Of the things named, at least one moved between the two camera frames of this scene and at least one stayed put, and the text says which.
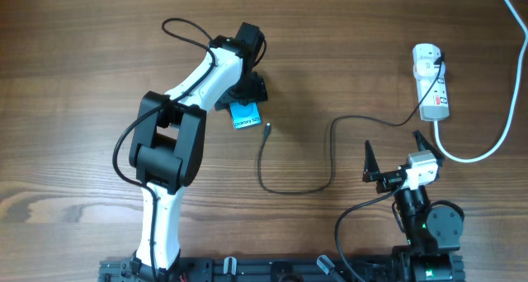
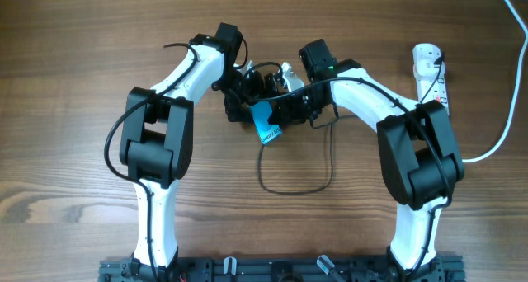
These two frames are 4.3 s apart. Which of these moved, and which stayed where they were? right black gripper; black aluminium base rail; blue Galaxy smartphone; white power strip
Moved: blue Galaxy smartphone; right black gripper
Stayed: white power strip; black aluminium base rail
